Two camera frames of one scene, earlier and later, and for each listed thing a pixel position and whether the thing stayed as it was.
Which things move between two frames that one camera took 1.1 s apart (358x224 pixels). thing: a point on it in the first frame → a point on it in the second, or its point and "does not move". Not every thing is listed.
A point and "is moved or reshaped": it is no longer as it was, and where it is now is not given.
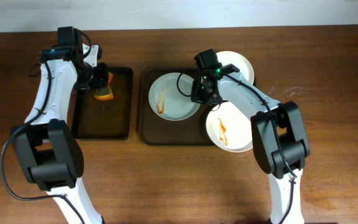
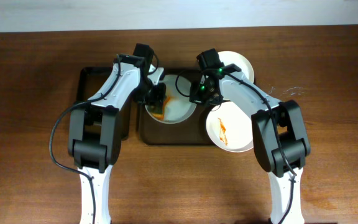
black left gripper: [101, 78] → [158, 98]
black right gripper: [199, 94] does not move
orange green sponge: [105, 93] is moved or reshaped
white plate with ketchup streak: [169, 97] does not move
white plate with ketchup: [229, 127] does not move
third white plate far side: [228, 57] does not move
